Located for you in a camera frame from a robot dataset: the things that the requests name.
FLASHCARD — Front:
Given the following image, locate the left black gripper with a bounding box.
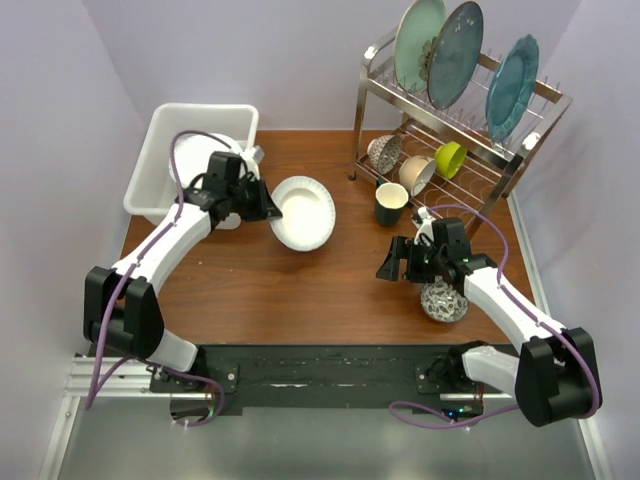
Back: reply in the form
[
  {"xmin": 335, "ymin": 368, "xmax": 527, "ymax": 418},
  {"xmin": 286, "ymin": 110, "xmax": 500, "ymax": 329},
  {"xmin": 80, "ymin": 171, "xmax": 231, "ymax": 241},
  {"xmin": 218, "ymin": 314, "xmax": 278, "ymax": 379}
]
[{"xmin": 226, "ymin": 173, "xmax": 280, "ymax": 222}]

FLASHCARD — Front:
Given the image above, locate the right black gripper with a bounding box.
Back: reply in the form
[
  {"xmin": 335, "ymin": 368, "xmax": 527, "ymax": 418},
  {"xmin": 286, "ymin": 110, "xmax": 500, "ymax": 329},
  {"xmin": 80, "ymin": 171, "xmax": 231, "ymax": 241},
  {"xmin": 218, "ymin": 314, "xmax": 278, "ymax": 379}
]
[{"xmin": 376, "ymin": 236, "xmax": 446, "ymax": 284}]

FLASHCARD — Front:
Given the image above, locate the plain white deep plate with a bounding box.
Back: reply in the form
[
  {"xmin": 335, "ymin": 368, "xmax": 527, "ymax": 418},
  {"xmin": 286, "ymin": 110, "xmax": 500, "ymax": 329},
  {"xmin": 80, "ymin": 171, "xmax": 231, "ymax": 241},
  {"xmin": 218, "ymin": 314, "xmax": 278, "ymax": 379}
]
[{"xmin": 270, "ymin": 176, "xmax": 336, "ymax": 252}]

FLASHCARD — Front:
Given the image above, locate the white blue-rimmed deep plate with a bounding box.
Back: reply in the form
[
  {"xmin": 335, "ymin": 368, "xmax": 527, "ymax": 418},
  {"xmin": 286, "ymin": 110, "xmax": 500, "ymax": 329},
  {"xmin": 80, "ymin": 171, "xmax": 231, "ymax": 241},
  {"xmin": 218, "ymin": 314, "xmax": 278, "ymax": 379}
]
[{"xmin": 173, "ymin": 134, "xmax": 243, "ymax": 188}]

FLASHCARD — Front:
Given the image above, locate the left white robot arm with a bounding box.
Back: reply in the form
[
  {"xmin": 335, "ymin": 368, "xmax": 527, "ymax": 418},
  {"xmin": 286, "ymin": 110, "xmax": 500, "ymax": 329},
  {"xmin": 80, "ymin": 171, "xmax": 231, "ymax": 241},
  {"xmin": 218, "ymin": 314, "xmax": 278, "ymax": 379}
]
[{"xmin": 83, "ymin": 147, "xmax": 282, "ymax": 392}]

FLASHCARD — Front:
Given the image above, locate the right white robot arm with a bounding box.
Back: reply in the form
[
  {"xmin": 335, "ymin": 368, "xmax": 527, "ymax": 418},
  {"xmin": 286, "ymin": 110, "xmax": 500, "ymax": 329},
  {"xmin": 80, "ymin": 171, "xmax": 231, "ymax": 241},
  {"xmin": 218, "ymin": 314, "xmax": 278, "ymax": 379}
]
[{"xmin": 376, "ymin": 213, "xmax": 603, "ymax": 427}]

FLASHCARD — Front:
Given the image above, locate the white plastic bin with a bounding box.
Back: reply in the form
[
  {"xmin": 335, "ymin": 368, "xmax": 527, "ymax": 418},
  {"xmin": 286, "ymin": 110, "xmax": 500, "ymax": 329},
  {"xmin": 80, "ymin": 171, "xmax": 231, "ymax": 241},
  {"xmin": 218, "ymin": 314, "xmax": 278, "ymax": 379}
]
[{"xmin": 123, "ymin": 103, "xmax": 259, "ymax": 226}]

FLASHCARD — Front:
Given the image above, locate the black white patterned bowl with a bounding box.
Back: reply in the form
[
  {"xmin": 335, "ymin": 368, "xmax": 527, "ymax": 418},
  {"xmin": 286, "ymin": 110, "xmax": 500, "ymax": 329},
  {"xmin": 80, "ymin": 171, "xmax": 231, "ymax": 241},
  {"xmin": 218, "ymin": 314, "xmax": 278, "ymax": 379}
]
[{"xmin": 420, "ymin": 277, "xmax": 469, "ymax": 323}]

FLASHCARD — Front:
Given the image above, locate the dark green mug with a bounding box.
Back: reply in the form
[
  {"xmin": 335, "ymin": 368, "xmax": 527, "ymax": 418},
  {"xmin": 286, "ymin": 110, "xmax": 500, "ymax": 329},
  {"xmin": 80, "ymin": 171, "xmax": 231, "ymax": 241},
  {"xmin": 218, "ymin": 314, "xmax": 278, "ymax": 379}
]
[{"xmin": 374, "ymin": 183, "xmax": 409, "ymax": 227}]

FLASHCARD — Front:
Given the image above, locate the cream bowl in rack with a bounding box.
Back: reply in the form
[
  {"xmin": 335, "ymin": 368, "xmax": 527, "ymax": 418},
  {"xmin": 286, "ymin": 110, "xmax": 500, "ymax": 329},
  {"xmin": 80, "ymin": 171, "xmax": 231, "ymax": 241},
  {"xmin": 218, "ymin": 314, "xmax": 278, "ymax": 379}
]
[{"xmin": 399, "ymin": 155, "xmax": 437, "ymax": 197}]

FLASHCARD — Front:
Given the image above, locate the metal dish rack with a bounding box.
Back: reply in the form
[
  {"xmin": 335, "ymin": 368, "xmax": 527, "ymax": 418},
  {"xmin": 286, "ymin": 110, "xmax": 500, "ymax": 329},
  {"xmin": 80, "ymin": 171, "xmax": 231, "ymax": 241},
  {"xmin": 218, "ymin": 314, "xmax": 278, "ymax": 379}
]
[{"xmin": 348, "ymin": 32, "xmax": 572, "ymax": 215}]

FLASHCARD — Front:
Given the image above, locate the lime green bowl in rack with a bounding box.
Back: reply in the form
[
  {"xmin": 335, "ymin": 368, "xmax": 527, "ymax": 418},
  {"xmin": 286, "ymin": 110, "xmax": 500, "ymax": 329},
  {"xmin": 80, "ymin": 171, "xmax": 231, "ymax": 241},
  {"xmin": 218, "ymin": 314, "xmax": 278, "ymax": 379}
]
[{"xmin": 435, "ymin": 142, "xmax": 467, "ymax": 179}]

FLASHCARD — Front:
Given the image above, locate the patterned bowl in rack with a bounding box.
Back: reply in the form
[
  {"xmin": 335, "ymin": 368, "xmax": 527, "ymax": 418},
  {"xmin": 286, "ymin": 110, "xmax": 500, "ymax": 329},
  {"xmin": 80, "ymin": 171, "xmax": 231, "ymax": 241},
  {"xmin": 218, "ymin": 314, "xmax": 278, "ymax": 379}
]
[{"xmin": 367, "ymin": 134, "xmax": 402, "ymax": 175}]

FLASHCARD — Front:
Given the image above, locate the teal scalloped plate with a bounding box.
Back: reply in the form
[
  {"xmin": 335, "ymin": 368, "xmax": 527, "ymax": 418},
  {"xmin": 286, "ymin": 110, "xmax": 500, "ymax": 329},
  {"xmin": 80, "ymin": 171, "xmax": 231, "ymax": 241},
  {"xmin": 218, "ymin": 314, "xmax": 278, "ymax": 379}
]
[{"xmin": 485, "ymin": 34, "xmax": 539, "ymax": 143}]

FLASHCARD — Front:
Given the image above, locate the blue-grey speckled plate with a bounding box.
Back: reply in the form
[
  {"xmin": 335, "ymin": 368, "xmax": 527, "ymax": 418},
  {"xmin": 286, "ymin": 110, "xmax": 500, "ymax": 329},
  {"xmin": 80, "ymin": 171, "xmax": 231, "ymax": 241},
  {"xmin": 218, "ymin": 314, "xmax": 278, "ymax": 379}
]
[{"xmin": 427, "ymin": 1, "xmax": 484, "ymax": 110}]

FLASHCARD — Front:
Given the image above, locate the mint green plate in rack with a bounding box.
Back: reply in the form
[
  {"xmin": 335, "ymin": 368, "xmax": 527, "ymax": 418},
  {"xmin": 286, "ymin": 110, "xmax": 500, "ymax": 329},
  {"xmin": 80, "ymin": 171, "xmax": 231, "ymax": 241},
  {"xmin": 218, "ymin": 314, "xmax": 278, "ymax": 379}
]
[{"xmin": 394, "ymin": 0, "xmax": 447, "ymax": 93}]

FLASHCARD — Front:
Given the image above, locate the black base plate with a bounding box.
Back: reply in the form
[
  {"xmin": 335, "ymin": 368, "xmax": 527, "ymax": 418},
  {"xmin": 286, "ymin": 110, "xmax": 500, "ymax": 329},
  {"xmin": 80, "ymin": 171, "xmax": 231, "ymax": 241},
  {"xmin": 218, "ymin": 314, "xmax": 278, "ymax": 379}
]
[{"xmin": 149, "ymin": 342, "xmax": 506, "ymax": 416}]

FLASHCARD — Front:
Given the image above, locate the aluminium rail frame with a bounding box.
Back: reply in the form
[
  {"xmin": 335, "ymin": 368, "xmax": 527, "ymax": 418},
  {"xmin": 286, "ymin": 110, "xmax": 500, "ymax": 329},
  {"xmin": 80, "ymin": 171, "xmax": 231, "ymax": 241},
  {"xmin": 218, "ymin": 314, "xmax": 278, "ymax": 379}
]
[{"xmin": 37, "ymin": 189, "xmax": 614, "ymax": 480}]

